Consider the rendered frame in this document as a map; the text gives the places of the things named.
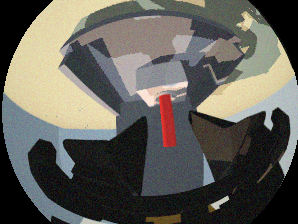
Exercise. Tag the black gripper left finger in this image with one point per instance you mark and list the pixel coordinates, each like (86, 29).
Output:
(124, 155)

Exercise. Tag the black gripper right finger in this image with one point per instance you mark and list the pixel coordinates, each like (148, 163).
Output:
(222, 140)

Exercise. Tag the red peg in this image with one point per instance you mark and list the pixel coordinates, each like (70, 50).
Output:
(167, 121)

